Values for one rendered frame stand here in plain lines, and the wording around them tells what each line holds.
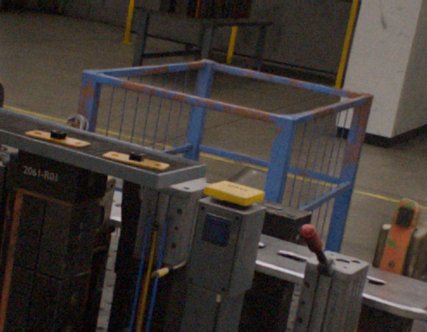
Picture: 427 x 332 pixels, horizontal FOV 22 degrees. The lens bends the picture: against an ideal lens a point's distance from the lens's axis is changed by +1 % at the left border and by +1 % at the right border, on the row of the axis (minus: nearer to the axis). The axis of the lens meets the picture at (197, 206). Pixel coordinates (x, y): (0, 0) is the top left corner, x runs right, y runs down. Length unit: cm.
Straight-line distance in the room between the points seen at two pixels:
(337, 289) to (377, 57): 823
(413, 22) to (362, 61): 53
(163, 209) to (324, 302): 27
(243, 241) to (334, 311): 20
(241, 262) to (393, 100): 832
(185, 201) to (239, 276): 22
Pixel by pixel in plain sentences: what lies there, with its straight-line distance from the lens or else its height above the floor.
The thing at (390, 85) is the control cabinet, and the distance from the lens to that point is 967.
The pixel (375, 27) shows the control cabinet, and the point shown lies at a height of 99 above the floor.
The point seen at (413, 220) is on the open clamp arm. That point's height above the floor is 108.
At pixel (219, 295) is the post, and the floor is 103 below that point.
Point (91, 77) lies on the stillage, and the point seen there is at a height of 93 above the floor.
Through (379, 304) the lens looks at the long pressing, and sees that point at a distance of 160.
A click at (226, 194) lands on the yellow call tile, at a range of 136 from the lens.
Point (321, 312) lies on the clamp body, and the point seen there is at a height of 100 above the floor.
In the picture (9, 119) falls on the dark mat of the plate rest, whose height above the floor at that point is 116.
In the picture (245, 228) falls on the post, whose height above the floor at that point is 112.
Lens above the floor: 145
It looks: 13 degrees down
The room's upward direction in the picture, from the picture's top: 10 degrees clockwise
